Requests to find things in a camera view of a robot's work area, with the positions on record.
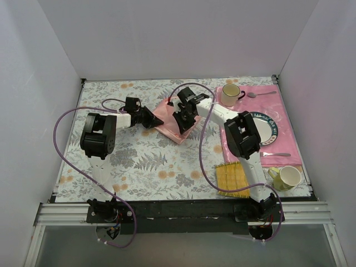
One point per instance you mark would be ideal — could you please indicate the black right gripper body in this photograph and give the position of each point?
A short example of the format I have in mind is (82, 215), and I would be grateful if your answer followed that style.
(183, 117)

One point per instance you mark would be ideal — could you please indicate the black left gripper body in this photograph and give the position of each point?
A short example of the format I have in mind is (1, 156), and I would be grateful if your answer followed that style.
(146, 117)

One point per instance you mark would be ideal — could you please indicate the peach satin napkin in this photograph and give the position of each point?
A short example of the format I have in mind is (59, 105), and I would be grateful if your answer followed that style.
(170, 127)

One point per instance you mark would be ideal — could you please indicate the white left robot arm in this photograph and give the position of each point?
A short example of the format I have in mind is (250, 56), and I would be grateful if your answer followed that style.
(99, 136)

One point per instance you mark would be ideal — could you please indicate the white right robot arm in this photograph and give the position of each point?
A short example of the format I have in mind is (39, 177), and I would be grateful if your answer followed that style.
(243, 141)

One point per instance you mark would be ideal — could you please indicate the floral patterned tablecloth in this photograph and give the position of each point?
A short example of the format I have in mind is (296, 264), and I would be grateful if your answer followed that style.
(145, 164)

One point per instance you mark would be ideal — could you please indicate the white mug black rim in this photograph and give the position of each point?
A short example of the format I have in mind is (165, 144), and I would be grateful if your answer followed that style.
(231, 94)

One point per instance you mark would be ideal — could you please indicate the small silver spoon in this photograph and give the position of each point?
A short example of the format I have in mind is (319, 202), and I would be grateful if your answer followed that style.
(254, 95)

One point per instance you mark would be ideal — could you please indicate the yellow bamboo tray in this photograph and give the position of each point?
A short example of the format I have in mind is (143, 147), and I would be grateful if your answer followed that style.
(231, 176)

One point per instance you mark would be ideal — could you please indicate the pink floral placemat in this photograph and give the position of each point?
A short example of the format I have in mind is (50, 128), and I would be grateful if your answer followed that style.
(272, 106)

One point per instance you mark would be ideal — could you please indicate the white plate green rim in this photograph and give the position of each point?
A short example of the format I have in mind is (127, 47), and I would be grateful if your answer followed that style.
(267, 128)

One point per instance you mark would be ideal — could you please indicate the silver fork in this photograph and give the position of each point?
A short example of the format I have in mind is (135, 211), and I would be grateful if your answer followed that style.
(265, 154)

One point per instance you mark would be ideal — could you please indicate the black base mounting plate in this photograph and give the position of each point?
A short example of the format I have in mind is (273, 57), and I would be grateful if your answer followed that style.
(183, 216)

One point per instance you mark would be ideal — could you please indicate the yellow green mug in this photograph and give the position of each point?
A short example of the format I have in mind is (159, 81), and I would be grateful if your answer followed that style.
(285, 178)

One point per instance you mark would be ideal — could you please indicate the aluminium frame rail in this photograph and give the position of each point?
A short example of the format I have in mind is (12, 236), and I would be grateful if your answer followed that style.
(295, 213)

